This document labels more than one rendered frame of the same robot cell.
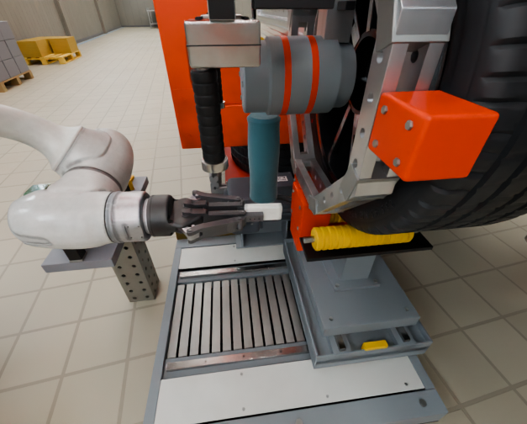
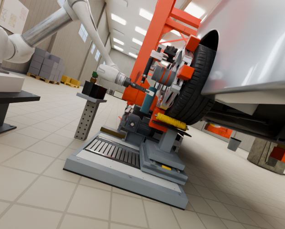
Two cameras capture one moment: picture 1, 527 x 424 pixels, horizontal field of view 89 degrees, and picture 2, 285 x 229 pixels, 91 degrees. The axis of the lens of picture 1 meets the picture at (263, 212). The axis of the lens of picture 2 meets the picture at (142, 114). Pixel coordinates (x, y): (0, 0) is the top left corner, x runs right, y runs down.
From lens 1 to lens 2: 0.78 m
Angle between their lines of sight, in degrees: 33
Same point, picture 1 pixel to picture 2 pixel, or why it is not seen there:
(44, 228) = (106, 68)
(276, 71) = (162, 70)
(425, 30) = (187, 61)
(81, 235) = (112, 73)
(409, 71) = not seen: hidden behind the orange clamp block
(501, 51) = (196, 64)
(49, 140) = (110, 62)
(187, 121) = (127, 91)
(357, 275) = (166, 149)
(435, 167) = (185, 73)
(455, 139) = (188, 69)
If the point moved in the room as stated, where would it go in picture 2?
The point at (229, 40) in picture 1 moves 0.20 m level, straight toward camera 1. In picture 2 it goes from (157, 55) to (162, 43)
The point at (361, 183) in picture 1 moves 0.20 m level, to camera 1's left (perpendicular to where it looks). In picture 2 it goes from (173, 84) to (147, 74)
